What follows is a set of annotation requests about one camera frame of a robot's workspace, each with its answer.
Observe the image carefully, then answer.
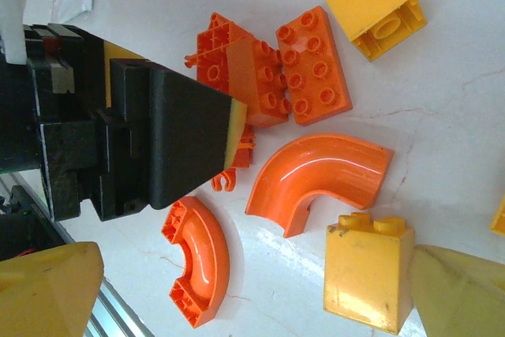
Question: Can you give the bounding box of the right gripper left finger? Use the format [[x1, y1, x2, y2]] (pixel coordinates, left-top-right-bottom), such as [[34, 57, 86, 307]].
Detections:
[[0, 241, 106, 337]]

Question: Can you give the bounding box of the yellow long lego brick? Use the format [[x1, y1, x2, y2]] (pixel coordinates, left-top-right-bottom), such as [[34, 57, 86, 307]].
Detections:
[[488, 193, 505, 240]]

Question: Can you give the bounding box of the orange lattice lego piece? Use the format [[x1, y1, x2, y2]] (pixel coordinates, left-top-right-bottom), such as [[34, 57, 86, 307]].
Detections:
[[183, 12, 257, 193]]

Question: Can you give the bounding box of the orange long lego brick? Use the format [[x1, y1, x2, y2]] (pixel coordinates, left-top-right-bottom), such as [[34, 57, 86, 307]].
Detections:
[[227, 34, 294, 129]]

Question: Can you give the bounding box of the aluminium front frame rail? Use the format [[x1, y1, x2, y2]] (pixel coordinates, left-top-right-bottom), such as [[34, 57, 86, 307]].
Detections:
[[0, 170, 155, 337]]

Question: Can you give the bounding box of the orange lego plate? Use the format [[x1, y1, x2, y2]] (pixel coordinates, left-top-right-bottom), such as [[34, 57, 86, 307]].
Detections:
[[275, 6, 354, 127]]

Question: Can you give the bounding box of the orange curved lego track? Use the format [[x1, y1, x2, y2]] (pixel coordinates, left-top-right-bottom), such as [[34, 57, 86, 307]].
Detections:
[[160, 195, 231, 330], [245, 132, 396, 239]]

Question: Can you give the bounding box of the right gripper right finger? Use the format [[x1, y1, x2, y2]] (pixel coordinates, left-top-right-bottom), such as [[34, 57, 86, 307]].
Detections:
[[410, 243, 505, 337]]

